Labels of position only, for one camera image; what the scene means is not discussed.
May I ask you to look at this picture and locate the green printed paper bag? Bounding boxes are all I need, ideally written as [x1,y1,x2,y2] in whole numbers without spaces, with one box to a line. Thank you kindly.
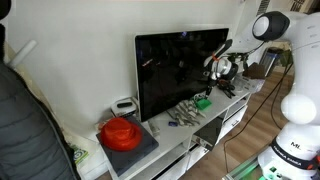
[70,144,89,164]

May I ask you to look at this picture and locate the dark grey flat box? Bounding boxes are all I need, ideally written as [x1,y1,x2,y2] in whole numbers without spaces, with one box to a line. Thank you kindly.
[96,116,159,176]

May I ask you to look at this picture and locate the black flat screen television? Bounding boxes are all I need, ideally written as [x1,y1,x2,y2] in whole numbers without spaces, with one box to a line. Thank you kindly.
[135,28,229,122]

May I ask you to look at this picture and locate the white router box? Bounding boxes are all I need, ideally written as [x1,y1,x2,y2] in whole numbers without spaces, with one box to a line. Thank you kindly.
[111,97,138,117]

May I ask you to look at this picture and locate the grey padded jacket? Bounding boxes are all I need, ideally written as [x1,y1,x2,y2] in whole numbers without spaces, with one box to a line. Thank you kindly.
[0,24,79,180]

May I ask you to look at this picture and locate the white tv cabinet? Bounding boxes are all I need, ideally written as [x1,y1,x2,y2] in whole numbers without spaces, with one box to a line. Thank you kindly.
[76,84,253,180]

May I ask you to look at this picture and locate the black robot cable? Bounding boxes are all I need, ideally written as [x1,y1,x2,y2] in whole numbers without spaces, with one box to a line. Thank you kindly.
[222,63,294,174]

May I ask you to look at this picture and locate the grey patterned cloth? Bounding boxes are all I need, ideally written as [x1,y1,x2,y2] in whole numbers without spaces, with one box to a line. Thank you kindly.
[167,100,206,126]

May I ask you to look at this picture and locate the red hat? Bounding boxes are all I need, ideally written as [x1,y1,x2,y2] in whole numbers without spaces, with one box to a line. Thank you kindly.
[100,117,142,151]

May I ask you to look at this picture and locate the small blue object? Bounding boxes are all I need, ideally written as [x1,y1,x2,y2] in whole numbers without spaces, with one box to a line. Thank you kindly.
[168,121,178,127]

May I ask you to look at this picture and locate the white paper roll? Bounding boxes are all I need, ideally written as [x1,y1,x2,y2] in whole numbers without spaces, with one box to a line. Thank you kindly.
[8,40,37,69]

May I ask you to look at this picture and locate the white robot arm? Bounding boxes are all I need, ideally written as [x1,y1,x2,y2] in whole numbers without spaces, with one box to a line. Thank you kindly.
[203,11,320,180]

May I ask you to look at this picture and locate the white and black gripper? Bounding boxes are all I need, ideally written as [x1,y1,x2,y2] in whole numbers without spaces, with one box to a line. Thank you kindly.
[204,56,238,98]

